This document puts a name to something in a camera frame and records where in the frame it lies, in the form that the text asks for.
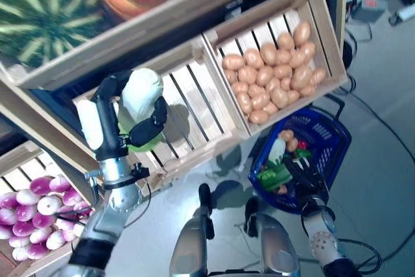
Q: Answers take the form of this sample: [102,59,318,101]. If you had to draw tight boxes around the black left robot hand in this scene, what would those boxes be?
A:
[77,69,169,162]

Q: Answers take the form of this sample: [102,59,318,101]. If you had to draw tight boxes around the wooden display shelf black frame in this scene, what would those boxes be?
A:
[0,0,350,277]

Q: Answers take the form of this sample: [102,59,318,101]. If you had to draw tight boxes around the wooden cabbage crate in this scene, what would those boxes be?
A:
[71,32,252,193]

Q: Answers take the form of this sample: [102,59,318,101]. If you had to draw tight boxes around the wooden turnip crate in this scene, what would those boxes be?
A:
[0,140,98,277]

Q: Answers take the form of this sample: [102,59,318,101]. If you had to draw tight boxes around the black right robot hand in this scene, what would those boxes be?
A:
[283,158,331,209]

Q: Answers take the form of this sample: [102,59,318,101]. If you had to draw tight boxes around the black robot foot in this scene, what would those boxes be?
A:
[243,195,261,237]
[197,182,215,215]

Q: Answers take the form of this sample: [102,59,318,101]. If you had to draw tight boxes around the silver right robot leg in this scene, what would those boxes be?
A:
[246,213,301,277]

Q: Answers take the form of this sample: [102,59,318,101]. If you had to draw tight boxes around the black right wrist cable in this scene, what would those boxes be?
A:
[335,237,384,275]

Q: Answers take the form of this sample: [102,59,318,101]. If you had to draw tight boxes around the blue plastic shopping basket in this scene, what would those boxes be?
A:
[247,94,353,215]

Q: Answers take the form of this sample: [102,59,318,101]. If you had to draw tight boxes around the silver left robot leg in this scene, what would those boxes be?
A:
[168,207,217,277]

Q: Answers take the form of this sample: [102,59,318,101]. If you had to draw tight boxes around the grey box red switch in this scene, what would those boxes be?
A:
[351,0,387,22]

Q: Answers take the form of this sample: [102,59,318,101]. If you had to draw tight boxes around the purple white turnip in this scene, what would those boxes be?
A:
[29,176,53,195]
[15,204,38,223]
[32,213,56,229]
[12,221,36,237]
[29,226,53,245]
[73,200,91,216]
[63,187,84,206]
[49,175,72,193]
[45,230,67,250]
[16,189,42,206]
[0,208,17,226]
[37,195,62,215]
[0,191,19,210]
[56,218,77,232]

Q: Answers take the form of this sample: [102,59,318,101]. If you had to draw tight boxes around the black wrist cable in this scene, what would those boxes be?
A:
[335,237,384,275]
[53,162,153,228]

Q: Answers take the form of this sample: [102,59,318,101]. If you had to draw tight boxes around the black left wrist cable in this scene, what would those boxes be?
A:
[53,162,153,228]

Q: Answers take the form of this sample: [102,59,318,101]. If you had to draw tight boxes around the silver robot leg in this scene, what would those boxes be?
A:
[246,213,301,277]
[168,207,217,277]

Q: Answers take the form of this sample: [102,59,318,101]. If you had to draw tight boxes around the wooden potato crate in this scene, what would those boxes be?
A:
[201,0,350,137]

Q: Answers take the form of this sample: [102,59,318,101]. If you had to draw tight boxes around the black right robot foot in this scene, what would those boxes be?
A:
[243,195,261,237]

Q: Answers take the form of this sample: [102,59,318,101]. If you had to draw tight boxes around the wooden pumpkin crate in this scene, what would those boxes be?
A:
[0,0,250,91]

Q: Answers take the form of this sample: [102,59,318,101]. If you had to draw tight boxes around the black left robot foot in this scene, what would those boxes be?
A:
[197,182,215,215]

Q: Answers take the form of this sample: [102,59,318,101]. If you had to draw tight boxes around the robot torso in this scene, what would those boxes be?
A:
[209,269,262,277]

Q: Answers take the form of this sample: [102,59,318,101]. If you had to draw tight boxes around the black floor cable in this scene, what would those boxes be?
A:
[324,93,415,166]

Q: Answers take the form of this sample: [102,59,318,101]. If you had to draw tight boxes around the black round stand base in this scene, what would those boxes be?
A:
[342,39,357,67]

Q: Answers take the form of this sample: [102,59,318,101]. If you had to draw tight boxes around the green striped pumpkin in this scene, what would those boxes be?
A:
[0,0,110,69]

